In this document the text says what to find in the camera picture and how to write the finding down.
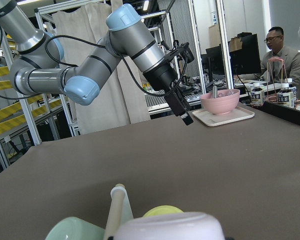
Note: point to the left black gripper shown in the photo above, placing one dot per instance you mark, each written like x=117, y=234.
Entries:
x=164, y=77

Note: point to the pink cup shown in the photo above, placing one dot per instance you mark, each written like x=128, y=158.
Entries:
x=174, y=226

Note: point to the green cup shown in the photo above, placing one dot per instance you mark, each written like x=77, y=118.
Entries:
x=74, y=228

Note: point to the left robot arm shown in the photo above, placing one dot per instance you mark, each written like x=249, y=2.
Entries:
x=36, y=71

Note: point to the yellow cup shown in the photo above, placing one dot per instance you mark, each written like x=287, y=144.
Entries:
x=162, y=210

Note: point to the beige tray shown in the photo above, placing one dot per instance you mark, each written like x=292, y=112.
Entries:
x=213, y=120

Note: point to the metal rod tool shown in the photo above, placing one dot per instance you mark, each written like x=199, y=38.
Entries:
x=214, y=92

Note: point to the pink bowl with ice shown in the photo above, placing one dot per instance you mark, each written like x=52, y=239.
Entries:
x=226, y=101

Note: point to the tea bottle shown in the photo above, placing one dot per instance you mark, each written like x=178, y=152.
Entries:
x=292, y=87
x=257, y=95
x=285, y=96

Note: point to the person in beige suit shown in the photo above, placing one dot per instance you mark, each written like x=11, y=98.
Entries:
x=281, y=61

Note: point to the aluminium frame post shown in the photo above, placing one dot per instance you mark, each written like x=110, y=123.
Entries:
x=224, y=43

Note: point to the white wire cup rack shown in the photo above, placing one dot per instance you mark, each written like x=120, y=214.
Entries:
x=120, y=210

